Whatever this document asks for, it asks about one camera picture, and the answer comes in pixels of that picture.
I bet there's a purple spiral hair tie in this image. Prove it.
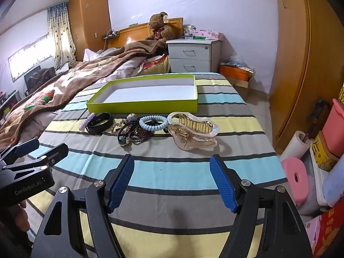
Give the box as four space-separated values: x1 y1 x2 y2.
78 112 97 132

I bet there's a black hair tie with charm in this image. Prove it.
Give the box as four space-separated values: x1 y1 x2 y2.
117 120 141 147

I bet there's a light blue spiral hair tie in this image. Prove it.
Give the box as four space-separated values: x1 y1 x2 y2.
138 114 169 132

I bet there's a translucent pink hair claw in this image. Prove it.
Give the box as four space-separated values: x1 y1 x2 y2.
167 112 219 151

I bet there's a dark beaded necklace amber pendant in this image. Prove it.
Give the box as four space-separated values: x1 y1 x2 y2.
126 125 153 145

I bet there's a person's left hand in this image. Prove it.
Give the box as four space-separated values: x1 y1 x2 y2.
15 200 30 232

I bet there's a pink plastic stool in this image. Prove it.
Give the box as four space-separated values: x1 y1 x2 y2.
281 157 309 206

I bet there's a brown fleece blanket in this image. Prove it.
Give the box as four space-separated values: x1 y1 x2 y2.
1 40 161 149

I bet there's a white paper roll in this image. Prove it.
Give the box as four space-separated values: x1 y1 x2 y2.
279 131 311 161

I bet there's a yellow tin box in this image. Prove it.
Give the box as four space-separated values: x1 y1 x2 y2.
311 131 339 172

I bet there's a striped bed sheet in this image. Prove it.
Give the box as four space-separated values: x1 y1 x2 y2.
26 73 287 257

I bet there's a patterned window curtain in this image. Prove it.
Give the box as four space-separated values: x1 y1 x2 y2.
47 2 76 69

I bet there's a white lilac duvet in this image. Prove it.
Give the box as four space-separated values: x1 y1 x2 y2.
83 48 147 84

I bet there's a green shallow cardboard box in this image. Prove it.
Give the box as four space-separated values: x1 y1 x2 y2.
86 73 198 114

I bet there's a cardboard box on floor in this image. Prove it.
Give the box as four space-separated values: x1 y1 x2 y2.
227 76 254 101

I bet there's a yellow mattress sheet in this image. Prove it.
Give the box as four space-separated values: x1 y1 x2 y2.
138 54 170 75

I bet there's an orange plastic bin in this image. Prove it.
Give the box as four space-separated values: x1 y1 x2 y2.
219 65 254 81

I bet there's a tall wooden wardrobe corner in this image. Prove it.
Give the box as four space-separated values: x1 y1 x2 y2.
67 0 111 61

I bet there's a wooden headboard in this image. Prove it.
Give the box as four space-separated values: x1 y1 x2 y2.
106 17 184 48

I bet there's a large wooden wardrobe right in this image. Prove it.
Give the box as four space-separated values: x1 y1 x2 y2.
269 0 343 154

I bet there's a brown teddy bear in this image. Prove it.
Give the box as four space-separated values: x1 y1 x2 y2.
145 12 175 48

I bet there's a grey drawer nightstand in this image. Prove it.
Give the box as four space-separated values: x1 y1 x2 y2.
166 39 222 73

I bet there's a pink floral box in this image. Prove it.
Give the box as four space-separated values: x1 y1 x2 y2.
192 29 224 41

